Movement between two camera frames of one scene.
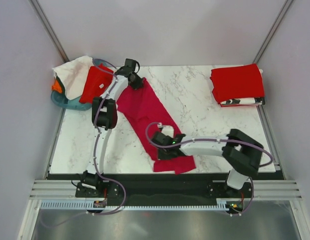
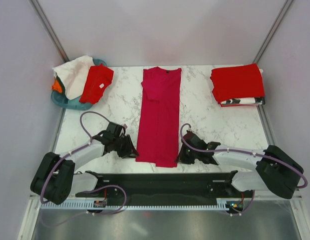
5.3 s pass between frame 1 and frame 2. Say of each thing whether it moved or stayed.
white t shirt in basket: stayed
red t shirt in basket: stayed
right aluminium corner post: stayed
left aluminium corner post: stayed
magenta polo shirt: moved
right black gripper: moved
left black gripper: moved
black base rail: stayed
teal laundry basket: stayed
